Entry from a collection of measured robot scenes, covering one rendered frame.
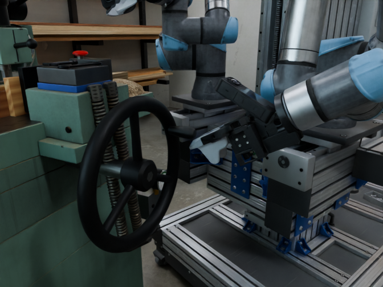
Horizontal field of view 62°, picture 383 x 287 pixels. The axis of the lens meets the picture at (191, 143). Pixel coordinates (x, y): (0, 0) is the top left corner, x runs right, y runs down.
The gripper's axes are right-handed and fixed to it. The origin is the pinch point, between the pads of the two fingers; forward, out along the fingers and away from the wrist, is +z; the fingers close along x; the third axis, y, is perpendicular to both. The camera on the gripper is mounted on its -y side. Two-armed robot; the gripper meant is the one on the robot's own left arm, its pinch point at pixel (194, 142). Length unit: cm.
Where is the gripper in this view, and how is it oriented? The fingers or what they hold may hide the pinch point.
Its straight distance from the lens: 63.8
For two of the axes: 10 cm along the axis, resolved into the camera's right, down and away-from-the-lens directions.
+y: 4.5, 8.9, 0.7
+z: -7.7, 3.5, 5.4
